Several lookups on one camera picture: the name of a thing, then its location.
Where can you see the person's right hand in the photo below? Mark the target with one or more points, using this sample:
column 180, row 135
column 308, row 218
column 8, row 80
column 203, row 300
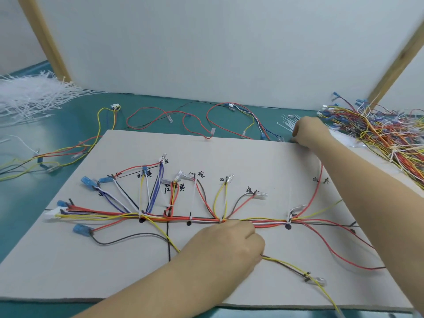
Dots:
column 313, row 132

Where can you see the person's left forearm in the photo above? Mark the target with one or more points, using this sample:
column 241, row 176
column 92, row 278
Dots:
column 159, row 294

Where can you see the person's right forearm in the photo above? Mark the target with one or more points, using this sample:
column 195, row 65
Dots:
column 367, row 195

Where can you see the person's left thumb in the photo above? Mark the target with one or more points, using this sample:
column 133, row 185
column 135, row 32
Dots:
column 259, row 251

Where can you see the person's right fingers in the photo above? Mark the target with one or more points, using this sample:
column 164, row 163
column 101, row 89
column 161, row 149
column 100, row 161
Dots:
column 297, row 131

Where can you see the grey cardboard layout board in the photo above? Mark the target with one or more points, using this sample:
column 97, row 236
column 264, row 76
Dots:
column 82, row 258

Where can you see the wooden frame post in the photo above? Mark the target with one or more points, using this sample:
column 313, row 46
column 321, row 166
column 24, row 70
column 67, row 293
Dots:
column 43, row 36
column 397, row 66

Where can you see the person's left hand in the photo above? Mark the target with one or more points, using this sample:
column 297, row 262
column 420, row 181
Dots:
column 222, row 254

